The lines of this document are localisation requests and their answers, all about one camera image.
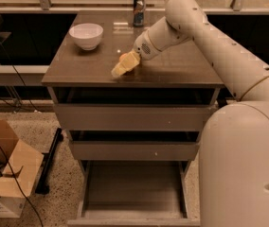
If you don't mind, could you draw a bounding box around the white bowl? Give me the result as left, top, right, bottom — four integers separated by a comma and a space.
68, 23, 103, 50

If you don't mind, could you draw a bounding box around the grey drawer cabinet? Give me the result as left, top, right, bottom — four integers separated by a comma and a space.
41, 10, 227, 227

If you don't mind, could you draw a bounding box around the grey drawer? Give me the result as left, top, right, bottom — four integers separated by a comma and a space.
69, 131, 199, 161
67, 161, 200, 227
51, 87, 219, 131

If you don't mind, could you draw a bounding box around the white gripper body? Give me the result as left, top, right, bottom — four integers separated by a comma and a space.
134, 31, 160, 61

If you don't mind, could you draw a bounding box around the blue drink can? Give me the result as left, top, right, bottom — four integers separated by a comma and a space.
133, 0, 145, 27

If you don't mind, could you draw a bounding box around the grey bottom drawer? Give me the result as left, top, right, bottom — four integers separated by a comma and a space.
67, 161, 200, 227

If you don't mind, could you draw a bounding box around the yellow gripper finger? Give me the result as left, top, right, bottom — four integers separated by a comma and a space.
111, 51, 140, 78

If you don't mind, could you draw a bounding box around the black cable left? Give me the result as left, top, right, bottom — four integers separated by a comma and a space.
0, 31, 45, 227

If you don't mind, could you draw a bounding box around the grey middle drawer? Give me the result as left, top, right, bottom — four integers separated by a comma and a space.
69, 131, 199, 161

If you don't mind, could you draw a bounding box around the orange fruit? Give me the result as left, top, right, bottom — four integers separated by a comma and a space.
118, 53, 127, 61

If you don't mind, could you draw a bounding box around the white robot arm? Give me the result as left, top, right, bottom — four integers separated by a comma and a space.
112, 0, 269, 227

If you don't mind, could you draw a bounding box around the grey top drawer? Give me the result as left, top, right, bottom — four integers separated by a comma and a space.
51, 87, 219, 131

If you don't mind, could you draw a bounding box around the brown cardboard box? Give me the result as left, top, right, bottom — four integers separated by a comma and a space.
0, 120, 44, 218

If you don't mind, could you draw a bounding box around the black floor bar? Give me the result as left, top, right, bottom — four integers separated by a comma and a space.
35, 128, 63, 195

